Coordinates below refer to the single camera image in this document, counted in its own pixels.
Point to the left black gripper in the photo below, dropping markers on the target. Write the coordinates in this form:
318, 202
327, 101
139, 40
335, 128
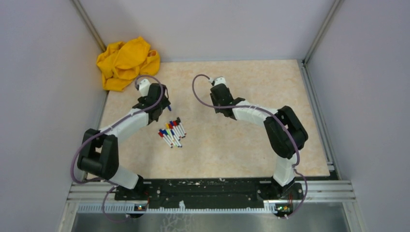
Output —
166, 102

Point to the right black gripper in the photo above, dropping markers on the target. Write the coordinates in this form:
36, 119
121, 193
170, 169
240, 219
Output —
212, 99

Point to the red cap marker pen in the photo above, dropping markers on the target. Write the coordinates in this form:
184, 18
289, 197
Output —
180, 132

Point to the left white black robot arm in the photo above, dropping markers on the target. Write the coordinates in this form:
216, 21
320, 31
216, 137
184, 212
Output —
99, 153

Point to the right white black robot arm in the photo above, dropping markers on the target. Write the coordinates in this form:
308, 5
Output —
286, 134

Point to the yellow cap marker pen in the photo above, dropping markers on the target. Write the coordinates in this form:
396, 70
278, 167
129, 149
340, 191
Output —
172, 132

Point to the green cap marker pen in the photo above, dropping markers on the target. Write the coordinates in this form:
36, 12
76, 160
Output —
172, 138

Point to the yellow crumpled cloth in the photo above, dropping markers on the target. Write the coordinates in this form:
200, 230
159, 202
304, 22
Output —
122, 62

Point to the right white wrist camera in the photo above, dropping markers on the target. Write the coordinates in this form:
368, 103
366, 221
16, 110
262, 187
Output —
219, 80

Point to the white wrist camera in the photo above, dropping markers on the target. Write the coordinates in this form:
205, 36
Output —
143, 87
219, 80

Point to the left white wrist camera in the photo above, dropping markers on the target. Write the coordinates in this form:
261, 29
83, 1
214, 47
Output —
143, 87

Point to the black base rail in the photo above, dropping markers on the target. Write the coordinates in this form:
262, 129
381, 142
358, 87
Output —
210, 193

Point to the aluminium frame rail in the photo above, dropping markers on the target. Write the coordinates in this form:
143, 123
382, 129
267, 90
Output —
91, 192

